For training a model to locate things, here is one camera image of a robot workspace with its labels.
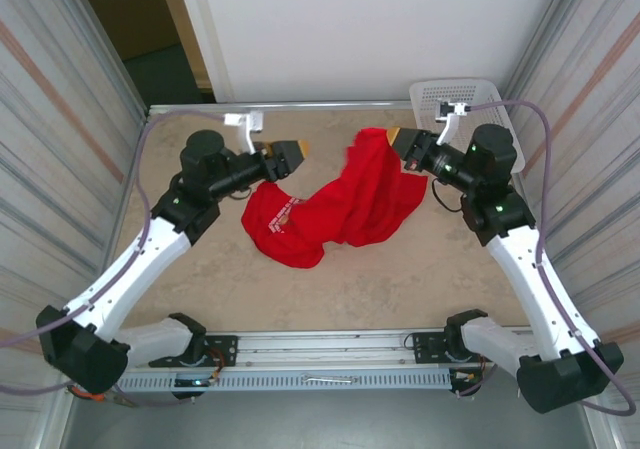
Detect red t-shirt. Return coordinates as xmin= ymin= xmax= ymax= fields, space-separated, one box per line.
xmin=241 ymin=126 xmax=430 ymax=270

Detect white plastic basket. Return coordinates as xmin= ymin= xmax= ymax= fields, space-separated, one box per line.
xmin=408 ymin=77 xmax=526 ymax=175

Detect small circuit board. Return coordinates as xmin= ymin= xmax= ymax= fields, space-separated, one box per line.
xmin=449 ymin=368 xmax=484 ymax=398
xmin=172 ymin=376 xmax=221 ymax=389

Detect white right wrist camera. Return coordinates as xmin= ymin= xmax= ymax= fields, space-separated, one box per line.
xmin=433 ymin=97 xmax=474 ymax=145

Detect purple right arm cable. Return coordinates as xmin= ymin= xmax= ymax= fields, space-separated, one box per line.
xmin=457 ymin=99 xmax=634 ymax=416

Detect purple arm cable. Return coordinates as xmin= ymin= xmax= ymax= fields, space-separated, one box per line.
xmin=0 ymin=111 xmax=229 ymax=409
xmin=457 ymin=99 xmax=634 ymax=416

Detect thin black wire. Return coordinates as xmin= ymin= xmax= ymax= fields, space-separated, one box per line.
xmin=430 ymin=178 xmax=465 ymax=214

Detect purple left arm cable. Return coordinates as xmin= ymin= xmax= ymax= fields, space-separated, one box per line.
xmin=0 ymin=111 xmax=229 ymax=409

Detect wooden door frame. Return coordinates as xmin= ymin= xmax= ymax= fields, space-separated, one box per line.
xmin=153 ymin=0 xmax=217 ymax=104

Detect aluminium enclosure post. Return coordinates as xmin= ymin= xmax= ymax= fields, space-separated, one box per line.
xmin=34 ymin=388 xmax=76 ymax=449
xmin=62 ymin=0 xmax=151 ymax=120
xmin=579 ymin=403 xmax=626 ymax=449

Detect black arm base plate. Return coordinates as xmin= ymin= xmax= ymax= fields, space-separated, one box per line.
xmin=149 ymin=335 xmax=239 ymax=369
xmin=410 ymin=331 xmax=504 ymax=366

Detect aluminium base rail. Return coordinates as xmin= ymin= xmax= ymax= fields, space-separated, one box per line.
xmin=127 ymin=326 xmax=531 ymax=371

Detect grey slotted cable duct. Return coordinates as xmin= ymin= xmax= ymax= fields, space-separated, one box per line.
xmin=114 ymin=368 xmax=454 ymax=393

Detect orange handled pliers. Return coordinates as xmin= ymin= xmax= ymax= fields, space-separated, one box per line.
xmin=67 ymin=383 xmax=136 ymax=409

